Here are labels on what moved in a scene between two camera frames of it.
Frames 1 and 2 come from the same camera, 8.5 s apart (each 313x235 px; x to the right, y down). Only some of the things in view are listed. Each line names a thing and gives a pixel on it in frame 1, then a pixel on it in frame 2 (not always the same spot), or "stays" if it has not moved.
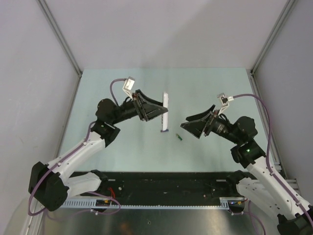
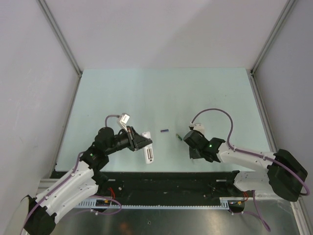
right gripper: [196, 125] → [192, 155]
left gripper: [152, 109] → [134, 137]
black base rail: [153, 185] stays
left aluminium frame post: [61, 35] stays
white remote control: [165, 113] → [148, 150]
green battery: [178, 136] stays
